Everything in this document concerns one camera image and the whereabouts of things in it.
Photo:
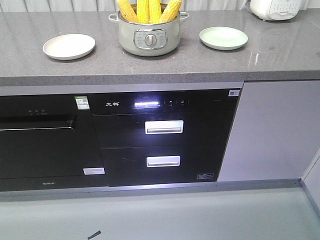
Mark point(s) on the yellow corn cob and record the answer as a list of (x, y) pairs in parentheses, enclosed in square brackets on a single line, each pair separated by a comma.
[(142, 11), (171, 11), (127, 12), (155, 11)]

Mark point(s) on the white side cabinet panel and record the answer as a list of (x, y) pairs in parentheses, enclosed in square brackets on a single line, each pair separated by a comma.
[(310, 181)]

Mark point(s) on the grey cabinet door panel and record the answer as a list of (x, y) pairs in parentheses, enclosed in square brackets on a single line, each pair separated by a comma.
[(275, 132)]

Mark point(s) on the upper silver drawer handle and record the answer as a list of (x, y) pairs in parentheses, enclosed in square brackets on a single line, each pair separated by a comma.
[(164, 127)]

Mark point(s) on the silver drawer handle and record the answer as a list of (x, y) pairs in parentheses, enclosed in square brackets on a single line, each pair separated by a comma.
[(164, 127), (163, 161)]

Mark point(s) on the black built-in dishwasher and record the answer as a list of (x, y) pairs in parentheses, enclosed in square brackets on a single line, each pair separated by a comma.
[(49, 141)]

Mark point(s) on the black two-drawer sterilizer cabinet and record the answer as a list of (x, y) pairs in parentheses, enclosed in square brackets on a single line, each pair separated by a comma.
[(119, 119)]

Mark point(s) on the light green plate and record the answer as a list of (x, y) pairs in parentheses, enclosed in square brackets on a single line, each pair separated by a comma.
[(223, 38)]

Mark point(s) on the white blender appliance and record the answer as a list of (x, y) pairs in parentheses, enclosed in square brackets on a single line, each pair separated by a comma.
[(275, 10)]

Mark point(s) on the lower silver drawer handle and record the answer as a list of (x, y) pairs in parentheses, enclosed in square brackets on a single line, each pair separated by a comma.
[(163, 161)]

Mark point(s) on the cream white plate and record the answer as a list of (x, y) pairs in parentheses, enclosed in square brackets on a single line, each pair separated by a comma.
[(69, 46)]

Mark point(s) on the grey stone countertop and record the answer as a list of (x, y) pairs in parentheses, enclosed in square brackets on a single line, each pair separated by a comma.
[(275, 51)]

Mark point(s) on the green electric cooking pot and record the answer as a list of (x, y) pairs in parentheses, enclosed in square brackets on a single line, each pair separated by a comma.
[(149, 40)]

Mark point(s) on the black floor tape strip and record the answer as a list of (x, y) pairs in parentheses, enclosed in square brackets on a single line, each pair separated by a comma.
[(94, 235)]

